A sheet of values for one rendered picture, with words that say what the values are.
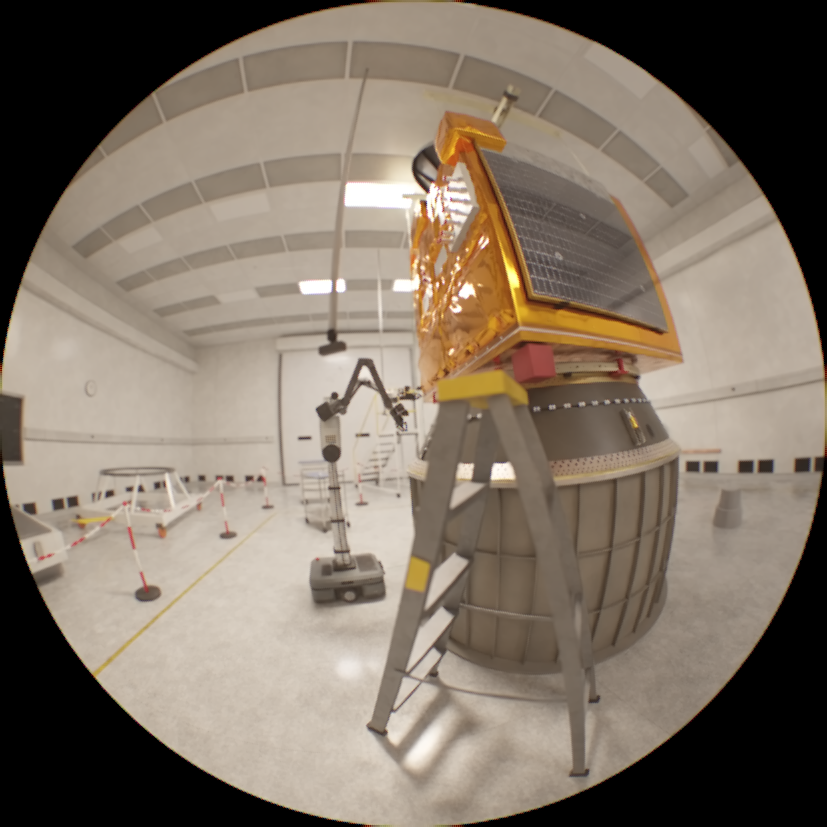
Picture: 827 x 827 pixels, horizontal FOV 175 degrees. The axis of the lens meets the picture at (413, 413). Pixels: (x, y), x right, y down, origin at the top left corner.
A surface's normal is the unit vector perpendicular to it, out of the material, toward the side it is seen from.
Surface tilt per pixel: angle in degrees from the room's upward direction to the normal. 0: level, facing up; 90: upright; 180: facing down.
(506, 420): 88
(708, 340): 90
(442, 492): 87
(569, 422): 62
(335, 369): 90
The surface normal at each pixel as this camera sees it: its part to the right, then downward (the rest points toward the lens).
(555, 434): -0.39, -0.51
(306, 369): 0.19, -0.10
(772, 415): -0.98, 0.05
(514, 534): -0.57, -0.04
